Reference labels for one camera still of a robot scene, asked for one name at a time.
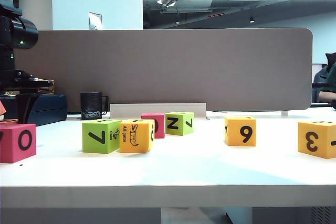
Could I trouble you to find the beige desk cable tray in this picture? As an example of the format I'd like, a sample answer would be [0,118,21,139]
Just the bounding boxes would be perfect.
[104,103,211,121]

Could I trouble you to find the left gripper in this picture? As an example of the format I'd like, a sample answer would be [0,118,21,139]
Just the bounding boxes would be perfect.
[0,69,55,125]

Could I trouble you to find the dark blue box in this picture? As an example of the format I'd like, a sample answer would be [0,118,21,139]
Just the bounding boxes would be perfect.
[0,94,68,126]

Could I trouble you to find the black mug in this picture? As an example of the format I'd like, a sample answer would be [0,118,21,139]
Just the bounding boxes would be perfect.
[80,92,110,121]

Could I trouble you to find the white wall sign plate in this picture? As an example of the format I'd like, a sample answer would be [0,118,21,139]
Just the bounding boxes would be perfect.
[88,12,103,31]

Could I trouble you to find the brown fabric desk divider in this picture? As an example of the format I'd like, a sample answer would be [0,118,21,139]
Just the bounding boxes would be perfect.
[15,28,313,112]

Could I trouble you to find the large pink letter block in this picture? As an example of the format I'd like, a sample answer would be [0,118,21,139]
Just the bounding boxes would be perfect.
[0,123,37,164]

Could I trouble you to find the yellow alligator letter block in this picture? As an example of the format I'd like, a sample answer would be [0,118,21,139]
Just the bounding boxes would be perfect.
[119,119,155,154]

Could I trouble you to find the yellow 9 letter block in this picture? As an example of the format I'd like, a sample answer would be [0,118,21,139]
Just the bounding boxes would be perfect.
[224,115,257,147]

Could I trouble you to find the green N letter block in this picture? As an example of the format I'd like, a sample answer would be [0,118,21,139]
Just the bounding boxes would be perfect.
[164,112,195,136]

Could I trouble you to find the dark vented panel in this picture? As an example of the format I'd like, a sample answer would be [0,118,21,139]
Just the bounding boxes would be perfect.
[252,207,336,224]

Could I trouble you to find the white table leg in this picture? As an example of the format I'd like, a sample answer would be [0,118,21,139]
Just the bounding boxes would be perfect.
[225,207,253,224]

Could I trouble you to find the yellow 3 letter block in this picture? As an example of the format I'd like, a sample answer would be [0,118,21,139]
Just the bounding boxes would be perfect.
[298,121,336,159]

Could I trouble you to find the pink tree letter block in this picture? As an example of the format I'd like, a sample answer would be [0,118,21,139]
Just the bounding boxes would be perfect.
[141,112,165,139]

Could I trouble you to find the seated person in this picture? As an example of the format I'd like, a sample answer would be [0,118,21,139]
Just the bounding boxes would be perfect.
[312,52,336,104]

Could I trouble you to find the green duck letter block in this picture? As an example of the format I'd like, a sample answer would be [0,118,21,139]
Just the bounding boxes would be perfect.
[81,119,123,154]

